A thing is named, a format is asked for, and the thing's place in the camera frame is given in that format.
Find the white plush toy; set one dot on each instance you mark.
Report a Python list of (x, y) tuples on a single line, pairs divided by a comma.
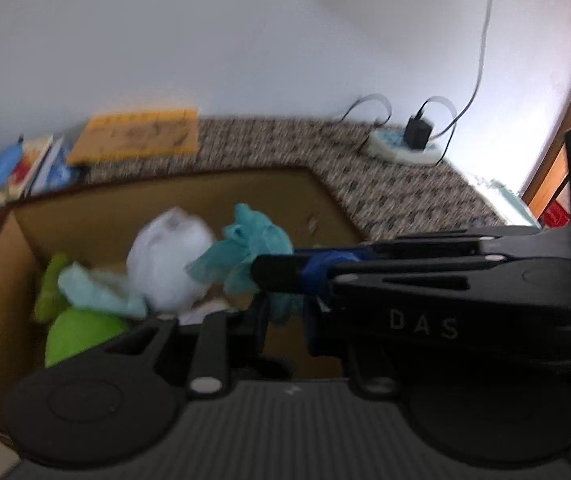
[(170, 260)]

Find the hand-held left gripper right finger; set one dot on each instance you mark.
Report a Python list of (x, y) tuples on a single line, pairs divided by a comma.
[(315, 337)]

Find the blue and white book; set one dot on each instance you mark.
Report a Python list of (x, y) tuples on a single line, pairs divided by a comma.
[(55, 170)]

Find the patterned table cloth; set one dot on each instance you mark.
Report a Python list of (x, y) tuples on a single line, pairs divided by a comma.
[(390, 195)]

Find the white power strip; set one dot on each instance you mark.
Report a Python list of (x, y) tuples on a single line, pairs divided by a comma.
[(400, 146)]

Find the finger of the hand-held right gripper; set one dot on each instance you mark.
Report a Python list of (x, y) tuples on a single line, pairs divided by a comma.
[(440, 244), (318, 272)]

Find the brown cardboard box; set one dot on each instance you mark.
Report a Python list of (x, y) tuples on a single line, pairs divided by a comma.
[(285, 200)]

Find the yellow board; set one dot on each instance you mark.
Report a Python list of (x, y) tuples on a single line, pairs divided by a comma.
[(138, 135)]

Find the green plush toy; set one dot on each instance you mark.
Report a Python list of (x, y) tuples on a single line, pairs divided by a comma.
[(82, 332)]

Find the red box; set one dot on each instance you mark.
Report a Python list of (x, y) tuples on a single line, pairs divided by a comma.
[(555, 214)]

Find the teal bed sheet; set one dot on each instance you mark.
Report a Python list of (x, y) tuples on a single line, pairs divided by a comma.
[(508, 200)]

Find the colourful book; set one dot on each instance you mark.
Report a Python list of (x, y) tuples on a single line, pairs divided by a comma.
[(25, 172)]

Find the black charger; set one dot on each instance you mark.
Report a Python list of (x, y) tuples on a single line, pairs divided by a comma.
[(418, 132)]

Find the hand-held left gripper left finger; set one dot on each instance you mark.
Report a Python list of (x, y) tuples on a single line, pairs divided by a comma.
[(210, 350)]

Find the pale teal cloth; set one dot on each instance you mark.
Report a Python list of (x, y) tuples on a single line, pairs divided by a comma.
[(100, 292)]

